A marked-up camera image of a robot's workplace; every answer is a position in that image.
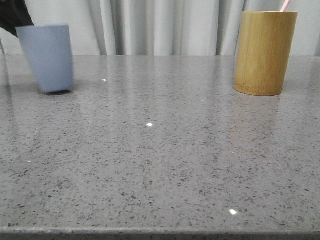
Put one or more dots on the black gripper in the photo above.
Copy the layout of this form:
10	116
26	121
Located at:
13	14

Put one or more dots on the blue plastic cup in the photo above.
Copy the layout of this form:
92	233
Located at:
48	51

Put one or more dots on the grey pleated curtain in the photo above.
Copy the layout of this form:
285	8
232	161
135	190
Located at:
149	27

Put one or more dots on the bamboo cylindrical holder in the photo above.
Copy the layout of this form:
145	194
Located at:
264	45

